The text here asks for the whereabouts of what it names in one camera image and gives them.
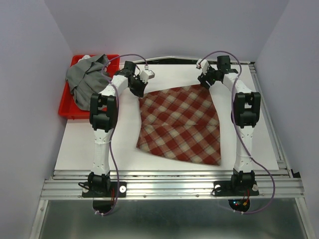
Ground red plaid skirt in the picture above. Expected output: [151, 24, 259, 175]
[136, 85, 221, 165]

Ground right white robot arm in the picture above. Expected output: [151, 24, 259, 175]
[196, 55, 261, 197]

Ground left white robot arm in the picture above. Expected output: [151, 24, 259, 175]
[83, 61, 155, 197]

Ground grey skirt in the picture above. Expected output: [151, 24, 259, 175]
[66, 54, 112, 111]

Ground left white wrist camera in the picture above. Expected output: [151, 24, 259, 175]
[139, 65, 155, 84]

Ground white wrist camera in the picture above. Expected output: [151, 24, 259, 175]
[196, 59, 210, 75]
[139, 65, 155, 84]

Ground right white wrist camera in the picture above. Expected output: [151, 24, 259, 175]
[196, 59, 210, 75]

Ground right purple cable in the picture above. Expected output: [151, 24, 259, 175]
[195, 51, 276, 215]

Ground purple cable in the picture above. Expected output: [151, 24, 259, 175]
[93, 53, 150, 217]
[195, 51, 276, 215]

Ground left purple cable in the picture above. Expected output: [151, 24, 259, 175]
[93, 53, 150, 217]

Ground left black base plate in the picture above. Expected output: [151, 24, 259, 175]
[78, 182, 127, 198]

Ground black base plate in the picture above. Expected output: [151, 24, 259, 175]
[211, 181, 260, 197]
[78, 182, 127, 198]

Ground aluminium right side rail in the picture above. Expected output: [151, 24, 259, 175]
[248, 61, 301, 179]

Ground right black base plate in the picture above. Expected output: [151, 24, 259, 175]
[211, 181, 260, 197]

